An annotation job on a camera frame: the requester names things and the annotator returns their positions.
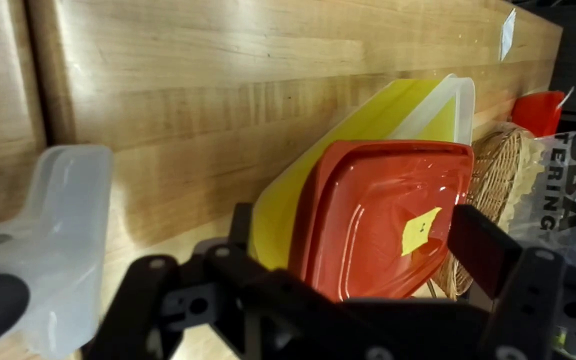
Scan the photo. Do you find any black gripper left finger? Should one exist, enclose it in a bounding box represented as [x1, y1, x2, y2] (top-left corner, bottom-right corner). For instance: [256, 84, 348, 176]
[82, 202, 256, 360]

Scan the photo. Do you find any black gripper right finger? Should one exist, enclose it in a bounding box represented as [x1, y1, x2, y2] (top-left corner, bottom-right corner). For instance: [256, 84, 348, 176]
[446, 204, 568, 360]

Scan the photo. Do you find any red lunch box lid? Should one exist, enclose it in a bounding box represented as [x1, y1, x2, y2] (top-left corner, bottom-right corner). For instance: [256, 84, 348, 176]
[288, 138, 476, 305]

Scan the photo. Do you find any white translucent plastic piece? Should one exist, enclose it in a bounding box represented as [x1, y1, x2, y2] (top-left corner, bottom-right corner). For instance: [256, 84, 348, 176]
[0, 145, 116, 360]

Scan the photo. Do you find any clear printed plastic bag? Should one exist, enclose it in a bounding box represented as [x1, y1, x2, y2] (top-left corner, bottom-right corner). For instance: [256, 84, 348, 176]
[505, 122, 576, 273]

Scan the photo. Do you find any woven wicker basket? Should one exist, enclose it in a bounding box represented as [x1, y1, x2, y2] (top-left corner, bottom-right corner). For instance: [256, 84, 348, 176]
[433, 126, 545, 298]

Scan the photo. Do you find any small red plastic object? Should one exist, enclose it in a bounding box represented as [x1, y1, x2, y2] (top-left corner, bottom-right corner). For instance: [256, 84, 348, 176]
[509, 91, 566, 138]

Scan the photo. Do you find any white paper sheet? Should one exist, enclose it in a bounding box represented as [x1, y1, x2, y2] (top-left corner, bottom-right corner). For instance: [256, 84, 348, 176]
[496, 6, 517, 65]

